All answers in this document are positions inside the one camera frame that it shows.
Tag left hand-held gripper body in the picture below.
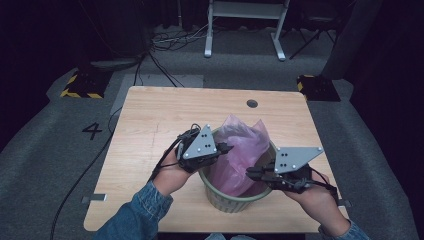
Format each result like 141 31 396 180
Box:
176 124 222 174

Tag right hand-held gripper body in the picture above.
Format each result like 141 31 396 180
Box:
265 146 325 195

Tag pink plastic trash bag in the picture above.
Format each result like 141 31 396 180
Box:
209 114 271 198

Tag green plastic wastebasket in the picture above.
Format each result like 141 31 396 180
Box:
198 128 278 214

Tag person's left hand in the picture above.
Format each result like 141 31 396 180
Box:
152 148 194 198

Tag person's right hand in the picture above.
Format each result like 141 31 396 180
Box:
283 169 352 238

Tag person's legs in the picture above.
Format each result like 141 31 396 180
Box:
204 232 258 240

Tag yellow black striped stand base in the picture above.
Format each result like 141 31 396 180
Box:
296 74 342 103
59 68 113 99

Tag black tripod stand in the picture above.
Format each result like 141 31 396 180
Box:
288 18 338 61

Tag dark grey pillar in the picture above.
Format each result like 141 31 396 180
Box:
321 0 384 81

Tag left hand-held gripper black cable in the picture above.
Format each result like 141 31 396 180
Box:
148 123 203 184

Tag hand-held gripper black cable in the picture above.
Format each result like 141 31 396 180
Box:
309 167 340 205
148 123 203 184

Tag right hand-held gripper black cable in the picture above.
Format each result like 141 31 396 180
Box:
309 167 340 205

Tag bundle of floor cables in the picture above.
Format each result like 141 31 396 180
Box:
149 23 214 52

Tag long black floor cable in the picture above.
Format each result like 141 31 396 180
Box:
49 106 123 240

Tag white metal desk frame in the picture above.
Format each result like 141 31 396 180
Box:
203 0 291 62

